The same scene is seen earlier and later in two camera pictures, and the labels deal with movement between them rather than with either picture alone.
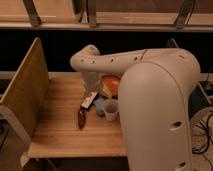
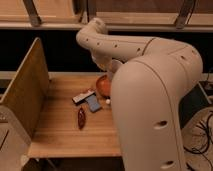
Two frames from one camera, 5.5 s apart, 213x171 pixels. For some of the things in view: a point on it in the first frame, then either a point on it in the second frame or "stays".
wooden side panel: x=28 y=91 stays
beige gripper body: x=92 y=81 -> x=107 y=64
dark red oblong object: x=81 y=119 stays
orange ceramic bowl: x=110 y=86 stays
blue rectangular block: x=100 y=105 -> x=93 y=103
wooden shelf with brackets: x=108 y=15 stays
